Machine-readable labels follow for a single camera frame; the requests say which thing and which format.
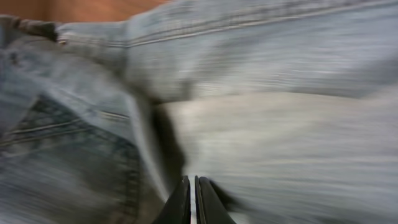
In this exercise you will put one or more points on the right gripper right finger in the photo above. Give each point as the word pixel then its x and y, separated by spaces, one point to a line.
pixel 209 208

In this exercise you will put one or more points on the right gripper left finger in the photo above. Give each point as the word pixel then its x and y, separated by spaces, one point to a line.
pixel 177 209

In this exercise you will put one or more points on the light blue denim shorts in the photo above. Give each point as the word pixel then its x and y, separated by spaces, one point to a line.
pixel 288 107

